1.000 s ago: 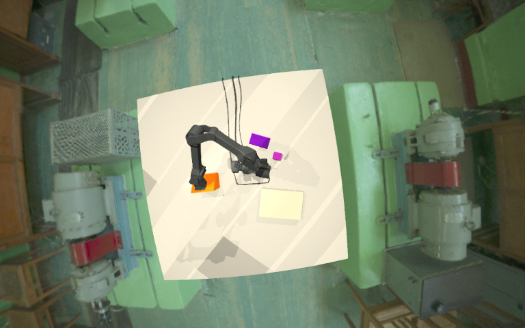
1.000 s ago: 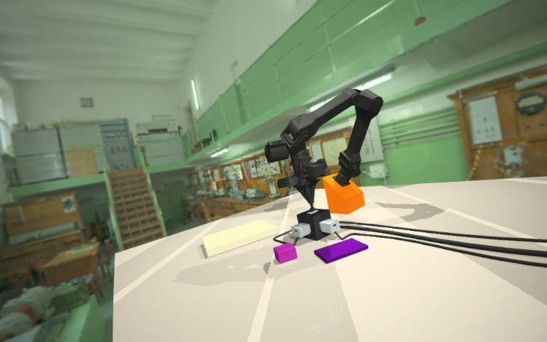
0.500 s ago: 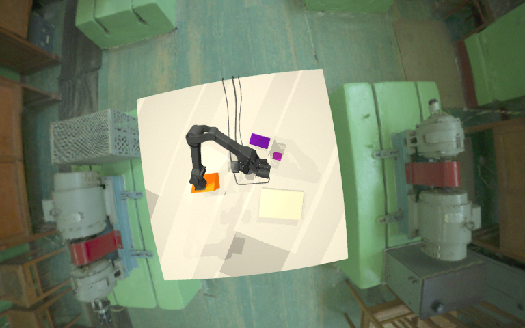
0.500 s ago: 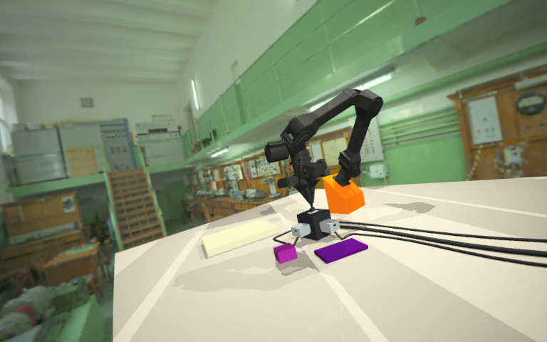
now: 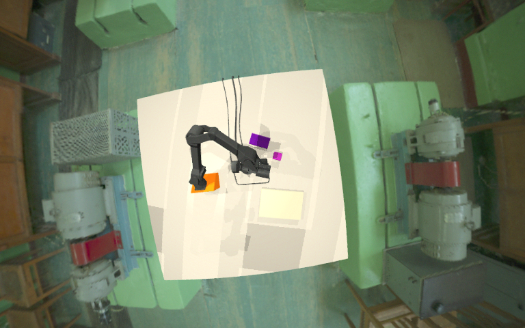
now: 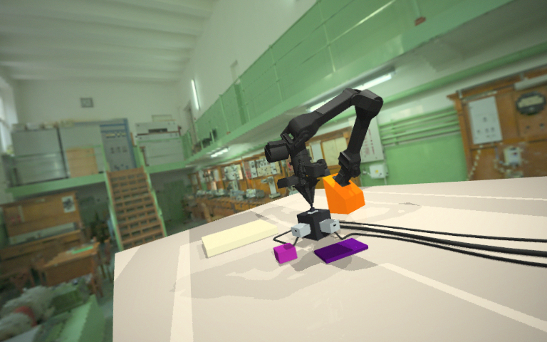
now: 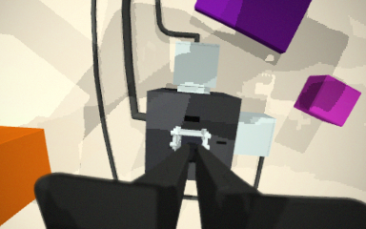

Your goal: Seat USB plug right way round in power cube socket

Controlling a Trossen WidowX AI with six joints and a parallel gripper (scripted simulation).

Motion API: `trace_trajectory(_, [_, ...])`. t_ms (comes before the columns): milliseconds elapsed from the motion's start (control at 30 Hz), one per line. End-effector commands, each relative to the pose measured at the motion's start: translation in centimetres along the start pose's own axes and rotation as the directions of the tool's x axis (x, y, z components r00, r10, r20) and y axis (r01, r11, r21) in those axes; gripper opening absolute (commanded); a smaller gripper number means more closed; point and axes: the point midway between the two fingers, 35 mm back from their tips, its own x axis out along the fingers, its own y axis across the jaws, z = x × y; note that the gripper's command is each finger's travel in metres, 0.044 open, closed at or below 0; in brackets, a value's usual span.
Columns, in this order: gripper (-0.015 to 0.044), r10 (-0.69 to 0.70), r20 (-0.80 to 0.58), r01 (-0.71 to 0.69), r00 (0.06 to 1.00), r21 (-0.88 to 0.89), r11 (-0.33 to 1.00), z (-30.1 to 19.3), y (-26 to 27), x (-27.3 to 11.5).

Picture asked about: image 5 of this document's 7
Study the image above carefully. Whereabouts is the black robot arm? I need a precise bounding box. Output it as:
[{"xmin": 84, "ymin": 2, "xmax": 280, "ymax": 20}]
[{"xmin": 185, "ymin": 124, "xmax": 271, "ymax": 191}]

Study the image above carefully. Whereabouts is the pale yellow flat block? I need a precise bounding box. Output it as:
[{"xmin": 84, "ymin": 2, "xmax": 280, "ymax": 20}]
[{"xmin": 259, "ymin": 189, "xmax": 304, "ymax": 219}]

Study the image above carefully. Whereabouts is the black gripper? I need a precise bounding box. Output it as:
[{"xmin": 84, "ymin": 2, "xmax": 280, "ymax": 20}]
[{"xmin": 230, "ymin": 159, "xmax": 268, "ymax": 173}]

